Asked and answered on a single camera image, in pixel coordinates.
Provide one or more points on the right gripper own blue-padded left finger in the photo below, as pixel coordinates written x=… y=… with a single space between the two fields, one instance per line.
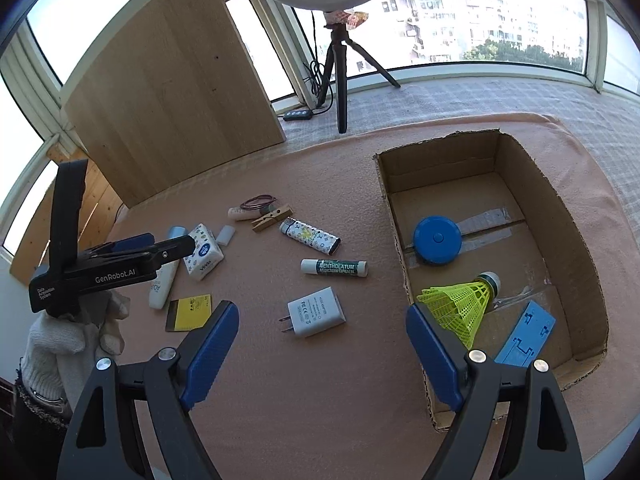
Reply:
x=104 y=440

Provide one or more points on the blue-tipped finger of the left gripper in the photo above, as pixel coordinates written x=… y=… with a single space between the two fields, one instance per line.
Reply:
x=130 y=243

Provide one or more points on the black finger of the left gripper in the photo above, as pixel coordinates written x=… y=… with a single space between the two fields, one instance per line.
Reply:
x=169 y=251

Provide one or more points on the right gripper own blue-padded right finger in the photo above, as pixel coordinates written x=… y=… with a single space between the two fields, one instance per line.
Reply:
x=539 y=440

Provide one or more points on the small pink cosmetic tube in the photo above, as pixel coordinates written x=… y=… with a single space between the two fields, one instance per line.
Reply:
x=240 y=214

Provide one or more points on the blue phone stand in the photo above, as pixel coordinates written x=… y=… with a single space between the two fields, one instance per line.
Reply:
x=528 y=337

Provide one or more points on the blue round tape measure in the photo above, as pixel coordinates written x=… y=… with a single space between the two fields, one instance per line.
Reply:
x=437 y=240

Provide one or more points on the white gloved left hand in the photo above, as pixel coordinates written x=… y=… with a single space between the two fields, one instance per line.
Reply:
x=61 y=354

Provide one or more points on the white sunscreen bottle blue cap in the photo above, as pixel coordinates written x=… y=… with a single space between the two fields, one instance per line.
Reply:
x=161 y=286

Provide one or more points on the Vinda tissue pack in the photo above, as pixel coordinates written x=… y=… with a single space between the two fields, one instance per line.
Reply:
x=207 y=253

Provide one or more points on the small white translucent cap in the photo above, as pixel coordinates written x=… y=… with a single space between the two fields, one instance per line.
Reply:
x=225 y=236

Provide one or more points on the yellow notepad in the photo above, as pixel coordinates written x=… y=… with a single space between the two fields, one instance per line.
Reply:
x=186 y=314

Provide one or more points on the wooden clothespin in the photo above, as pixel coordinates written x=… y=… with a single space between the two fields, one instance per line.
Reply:
x=272 y=218

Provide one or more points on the wooden board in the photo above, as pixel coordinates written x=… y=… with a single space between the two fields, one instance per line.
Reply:
x=165 y=92

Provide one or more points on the yellow shuttlecock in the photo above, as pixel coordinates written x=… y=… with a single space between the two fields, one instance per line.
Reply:
x=460 y=308

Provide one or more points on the white patterned lighter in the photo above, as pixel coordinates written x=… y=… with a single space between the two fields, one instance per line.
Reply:
x=321 y=241

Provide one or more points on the green Mentholatum lip balm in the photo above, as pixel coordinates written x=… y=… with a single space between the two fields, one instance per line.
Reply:
x=334 y=267

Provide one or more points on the black remote controller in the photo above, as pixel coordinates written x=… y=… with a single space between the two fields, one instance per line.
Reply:
x=300 y=115

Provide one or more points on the pink blanket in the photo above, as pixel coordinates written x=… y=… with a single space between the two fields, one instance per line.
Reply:
x=349 y=403

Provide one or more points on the cardboard box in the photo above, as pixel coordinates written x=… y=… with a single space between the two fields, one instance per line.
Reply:
x=500 y=189

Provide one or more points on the black tripod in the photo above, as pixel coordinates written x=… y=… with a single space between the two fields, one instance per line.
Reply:
x=336 y=63

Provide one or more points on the checkered bedsheet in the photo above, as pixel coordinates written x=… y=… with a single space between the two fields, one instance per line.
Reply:
x=607 y=125

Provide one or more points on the white USB wall charger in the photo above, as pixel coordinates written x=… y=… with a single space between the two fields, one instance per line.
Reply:
x=314 y=314

